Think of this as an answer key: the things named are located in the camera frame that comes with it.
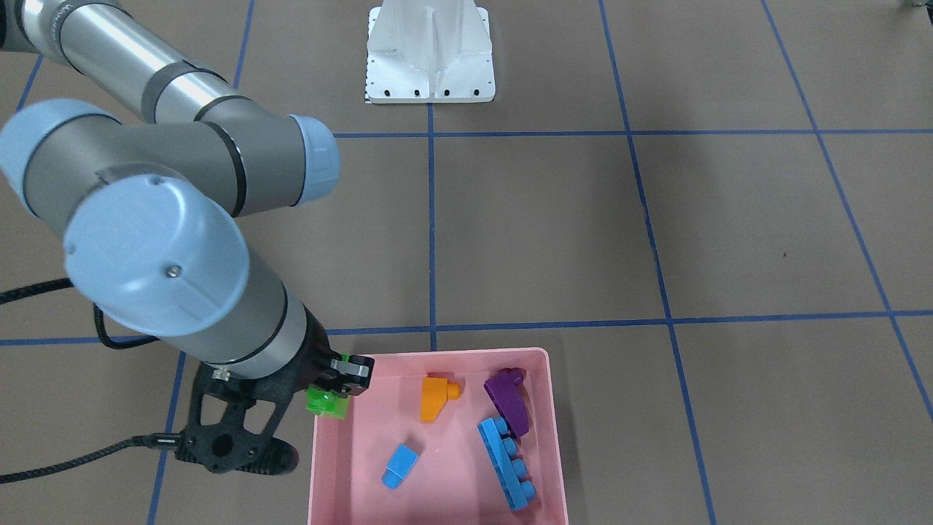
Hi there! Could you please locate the small blue block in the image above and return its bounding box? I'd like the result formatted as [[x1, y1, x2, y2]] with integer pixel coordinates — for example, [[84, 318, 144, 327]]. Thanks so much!
[[380, 444, 420, 491]]

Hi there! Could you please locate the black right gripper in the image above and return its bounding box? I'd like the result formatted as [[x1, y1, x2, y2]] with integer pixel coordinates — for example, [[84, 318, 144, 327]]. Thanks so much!
[[174, 310, 375, 476]]

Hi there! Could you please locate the purple block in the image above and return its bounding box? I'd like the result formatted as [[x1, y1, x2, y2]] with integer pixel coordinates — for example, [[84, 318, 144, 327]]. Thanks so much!
[[483, 367, 531, 438]]

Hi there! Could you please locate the pink plastic box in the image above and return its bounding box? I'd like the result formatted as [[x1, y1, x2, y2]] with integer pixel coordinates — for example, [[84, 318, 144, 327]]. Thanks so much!
[[308, 348, 569, 524]]

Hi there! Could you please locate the long blue block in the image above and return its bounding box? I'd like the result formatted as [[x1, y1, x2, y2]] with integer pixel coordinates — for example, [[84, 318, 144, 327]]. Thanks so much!
[[477, 416, 537, 512]]

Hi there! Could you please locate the green block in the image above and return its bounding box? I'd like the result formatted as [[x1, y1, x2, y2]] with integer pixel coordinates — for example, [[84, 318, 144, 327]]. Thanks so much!
[[305, 386, 350, 421]]

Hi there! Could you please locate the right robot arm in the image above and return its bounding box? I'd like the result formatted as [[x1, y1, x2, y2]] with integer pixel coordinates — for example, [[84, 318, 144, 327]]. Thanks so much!
[[2, 1, 374, 484]]

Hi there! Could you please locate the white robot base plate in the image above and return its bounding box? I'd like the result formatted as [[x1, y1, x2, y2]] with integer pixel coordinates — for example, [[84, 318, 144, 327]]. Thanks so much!
[[364, 1, 496, 104]]

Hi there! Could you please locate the orange block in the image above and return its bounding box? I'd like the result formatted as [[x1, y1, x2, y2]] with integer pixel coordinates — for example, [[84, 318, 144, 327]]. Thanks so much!
[[420, 378, 462, 423]]

